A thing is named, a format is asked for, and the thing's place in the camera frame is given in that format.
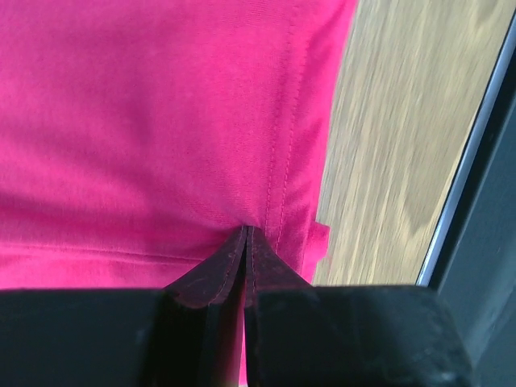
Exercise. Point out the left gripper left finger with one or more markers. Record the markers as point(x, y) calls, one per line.
point(186, 334)

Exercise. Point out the aluminium frame rail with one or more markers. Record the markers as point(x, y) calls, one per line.
point(471, 258)

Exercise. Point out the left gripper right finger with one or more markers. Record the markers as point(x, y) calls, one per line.
point(298, 334)

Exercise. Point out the pink t shirt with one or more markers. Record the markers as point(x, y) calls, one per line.
point(138, 136)

